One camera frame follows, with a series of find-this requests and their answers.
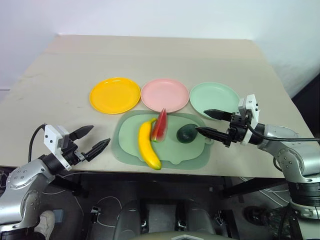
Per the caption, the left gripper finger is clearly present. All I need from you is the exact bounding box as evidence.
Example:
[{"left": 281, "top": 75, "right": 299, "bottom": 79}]
[
  {"left": 70, "top": 124, "right": 95, "bottom": 142},
  {"left": 84, "top": 137, "right": 112, "bottom": 162}
]

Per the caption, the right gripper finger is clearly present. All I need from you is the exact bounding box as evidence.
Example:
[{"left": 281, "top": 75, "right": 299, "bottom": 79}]
[
  {"left": 203, "top": 108, "right": 235, "bottom": 123},
  {"left": 195, "top": 126, "right": 230, "bottom": 145}
]

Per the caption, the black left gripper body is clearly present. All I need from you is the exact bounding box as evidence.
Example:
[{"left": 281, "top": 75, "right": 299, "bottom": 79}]
[{"left": 61, "top": 139, "right": 89, "bottom": 166}]

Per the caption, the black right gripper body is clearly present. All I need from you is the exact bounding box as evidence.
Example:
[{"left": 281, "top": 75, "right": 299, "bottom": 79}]
[{"left": 224, "top": 111, "right": 252, "bottom": 149}]

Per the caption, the light green plate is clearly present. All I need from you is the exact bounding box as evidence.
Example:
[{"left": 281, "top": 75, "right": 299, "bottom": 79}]
[{"left": 189, "top": 82, "right": 241, "bottom": 121}]

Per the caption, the yellow plate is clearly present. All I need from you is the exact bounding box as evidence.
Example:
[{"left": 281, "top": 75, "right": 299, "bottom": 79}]
[{"left": 89, "top": 77, "right": 142, "bottom": 115}]

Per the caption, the pink plate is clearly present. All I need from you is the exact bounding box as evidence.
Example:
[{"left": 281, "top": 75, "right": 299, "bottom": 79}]
[{"left": 140, "top": 78, "right": 190, "bottom": 114}]

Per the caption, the dark green avocado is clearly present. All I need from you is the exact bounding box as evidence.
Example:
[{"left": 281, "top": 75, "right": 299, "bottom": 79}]
[{"left": 176, "top": 123, "right": 200, "bottom": 144}]

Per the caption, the yellow banana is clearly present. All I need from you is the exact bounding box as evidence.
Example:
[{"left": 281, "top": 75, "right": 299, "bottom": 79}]
[{"left": 138, "top": 117, "right": 163, "bottom": 171}]

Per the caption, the red watermelon slice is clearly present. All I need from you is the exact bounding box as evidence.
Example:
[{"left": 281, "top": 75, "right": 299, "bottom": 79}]
[{"left": 149, "top": 107, "right": 169, "bottom": 143}]

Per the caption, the grey-blue small box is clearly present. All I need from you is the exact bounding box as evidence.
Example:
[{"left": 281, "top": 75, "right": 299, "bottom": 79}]
[{"left": 53, "top": 209, "right": 65, "bottom": 224}]

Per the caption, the white shoe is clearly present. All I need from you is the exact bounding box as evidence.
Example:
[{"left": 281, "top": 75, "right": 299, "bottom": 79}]
[{"left": 34, "top": 209, "right": 56, "bottom": 239}]

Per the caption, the dark rounded robot leg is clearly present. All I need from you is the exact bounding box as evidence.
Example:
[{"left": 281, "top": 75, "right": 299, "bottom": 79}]
[
  {"left": 174, "top": 198, "right": 216, "bottom": 240},
  {"left": 113, "top": 198, "right": 151, "bottom": 240}
]

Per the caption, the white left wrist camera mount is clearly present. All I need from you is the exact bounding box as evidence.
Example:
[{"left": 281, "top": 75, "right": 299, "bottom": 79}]
[{"left": 43, "top": 124, "right": 73, "bottom": 172}]

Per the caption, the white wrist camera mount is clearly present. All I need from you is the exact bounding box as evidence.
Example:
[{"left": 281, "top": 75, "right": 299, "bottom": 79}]
[
  {"left": 238, "top": 93, "right": 261, "bottom": 146},
  {"left": 43, "top": 124, "right": 73, "bottom": 172}
]

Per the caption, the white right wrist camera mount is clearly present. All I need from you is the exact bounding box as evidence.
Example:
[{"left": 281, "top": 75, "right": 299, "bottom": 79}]
[{"left": 238, "top": 93, "right": 261, "bottom": 146}]

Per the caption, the black table frame bar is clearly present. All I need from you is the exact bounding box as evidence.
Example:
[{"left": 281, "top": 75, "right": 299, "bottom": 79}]
[
  {"left": 219, "top": 176, "right": 289, "bottom": 201},
  {"left": 51, "top": 174, "right": 90, "bottom": 199}
]

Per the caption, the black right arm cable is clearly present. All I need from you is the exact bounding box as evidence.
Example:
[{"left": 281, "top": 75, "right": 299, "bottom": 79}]
[{"left": 246, "top": 123, "right": 320, "bottom": 145}]

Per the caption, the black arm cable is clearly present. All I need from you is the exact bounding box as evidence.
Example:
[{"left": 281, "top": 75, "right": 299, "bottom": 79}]
[
  {"left": 27, "top": 123, "right": 48, "bottom": 163},
  {"left": 246, "top": 123, "right": 320, "bottom": 145}
]

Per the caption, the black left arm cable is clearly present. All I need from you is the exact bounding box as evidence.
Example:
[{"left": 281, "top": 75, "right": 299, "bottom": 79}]
[{"left": 27, "top": 123, "right": 48, "bottom": 163}]

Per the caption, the white floor cable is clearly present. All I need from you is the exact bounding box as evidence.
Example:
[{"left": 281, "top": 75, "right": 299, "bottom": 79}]
[{"left": 74, "top": 195, "right": 125, "bottom": 228}]

